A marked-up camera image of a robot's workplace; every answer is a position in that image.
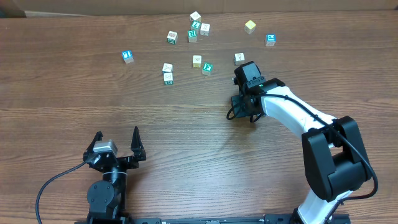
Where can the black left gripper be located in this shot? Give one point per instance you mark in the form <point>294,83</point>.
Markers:
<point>138,154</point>

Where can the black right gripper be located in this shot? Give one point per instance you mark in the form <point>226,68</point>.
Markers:
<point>239,112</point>

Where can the blue D letter block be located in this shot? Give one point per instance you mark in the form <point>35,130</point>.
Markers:
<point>239,59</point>

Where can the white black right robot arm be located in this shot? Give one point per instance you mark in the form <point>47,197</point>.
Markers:
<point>335,159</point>

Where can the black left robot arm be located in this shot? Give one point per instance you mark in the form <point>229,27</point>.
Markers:
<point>107,197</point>

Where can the green F letter block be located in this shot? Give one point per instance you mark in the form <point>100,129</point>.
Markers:
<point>207,69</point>

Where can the yellow-sided wooden block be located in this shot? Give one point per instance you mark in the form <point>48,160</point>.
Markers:
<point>196,61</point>

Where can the blue P letter block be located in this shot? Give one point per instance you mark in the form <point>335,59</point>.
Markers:
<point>270,40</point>

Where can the yellow-top block far right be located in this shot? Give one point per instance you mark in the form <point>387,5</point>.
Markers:
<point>250,27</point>

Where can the green R letter block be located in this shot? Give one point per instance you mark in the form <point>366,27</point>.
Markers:
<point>168,78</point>

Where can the blue-sided wooden block rear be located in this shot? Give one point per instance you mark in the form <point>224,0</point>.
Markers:
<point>205,29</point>

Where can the blue-top block far left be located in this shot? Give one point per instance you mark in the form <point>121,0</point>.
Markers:
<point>127,56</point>

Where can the green-top R block rear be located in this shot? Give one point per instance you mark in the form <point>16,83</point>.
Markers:
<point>192,36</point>

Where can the plain top wooden block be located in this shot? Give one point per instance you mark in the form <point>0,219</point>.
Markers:
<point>167,68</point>

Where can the plain wooden block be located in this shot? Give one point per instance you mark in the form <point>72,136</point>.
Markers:
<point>195,16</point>
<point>167,68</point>

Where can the green L letter block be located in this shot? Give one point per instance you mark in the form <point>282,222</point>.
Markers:
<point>195,25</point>

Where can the green B letter block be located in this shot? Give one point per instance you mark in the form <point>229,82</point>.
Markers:
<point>172,37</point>

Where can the rear plain wooden block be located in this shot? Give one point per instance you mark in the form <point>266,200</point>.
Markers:
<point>195,16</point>

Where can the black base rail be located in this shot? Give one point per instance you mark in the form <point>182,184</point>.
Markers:
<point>217,220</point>

